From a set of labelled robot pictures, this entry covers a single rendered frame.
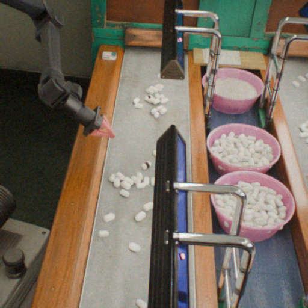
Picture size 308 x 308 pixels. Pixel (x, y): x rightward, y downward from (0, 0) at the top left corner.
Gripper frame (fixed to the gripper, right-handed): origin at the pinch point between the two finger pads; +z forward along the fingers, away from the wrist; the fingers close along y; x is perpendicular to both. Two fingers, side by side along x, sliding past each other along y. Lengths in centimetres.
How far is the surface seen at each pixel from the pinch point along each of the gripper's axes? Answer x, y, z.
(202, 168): -11.6, -1.7, 30.4
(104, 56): 13, 71, -2
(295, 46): -46, 82, 62
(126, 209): 5.8, -21.4, 12.8
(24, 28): 81, 169, -29
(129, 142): 6.6, 13.5, 11.9
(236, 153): -17.7, 11.3, 42.7
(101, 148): 11.2, 6.5, 3.3
